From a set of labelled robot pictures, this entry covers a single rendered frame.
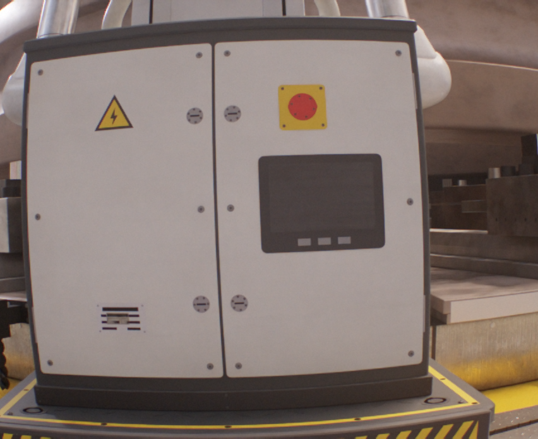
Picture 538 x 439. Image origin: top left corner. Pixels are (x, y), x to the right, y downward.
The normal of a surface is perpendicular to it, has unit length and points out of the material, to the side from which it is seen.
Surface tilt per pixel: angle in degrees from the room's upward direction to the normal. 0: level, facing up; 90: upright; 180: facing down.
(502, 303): 90
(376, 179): 90
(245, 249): 90
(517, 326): 90
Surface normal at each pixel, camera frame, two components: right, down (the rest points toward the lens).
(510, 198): -0.97, 0.04
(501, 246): -0.93, -0.28
